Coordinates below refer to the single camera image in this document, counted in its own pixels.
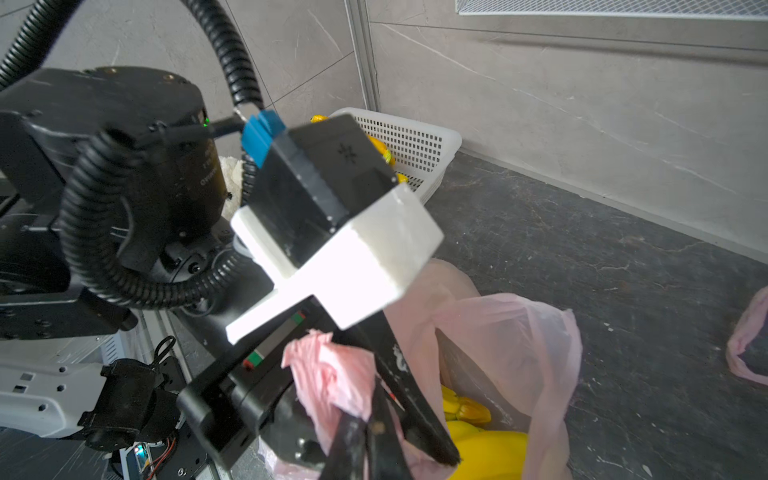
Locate orange yellow banana bunch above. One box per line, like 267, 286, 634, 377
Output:
310, 115, 408, 184

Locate pink strawberry plastic bag rear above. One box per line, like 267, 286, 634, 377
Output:
725, 287, 768, 386

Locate white plastic basket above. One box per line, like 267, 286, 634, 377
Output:
331, 107, 462, 204

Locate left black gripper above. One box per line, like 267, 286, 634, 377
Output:
177, 298, 460, 480

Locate pink plastic bag front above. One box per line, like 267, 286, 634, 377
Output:
281, 260, 582, 479

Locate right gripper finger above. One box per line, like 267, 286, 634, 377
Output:
366, 383, 413, 480

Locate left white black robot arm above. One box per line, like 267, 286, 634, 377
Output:
1, 1, 460, 479

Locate white plush toy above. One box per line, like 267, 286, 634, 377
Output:
219, 156, 243, 221

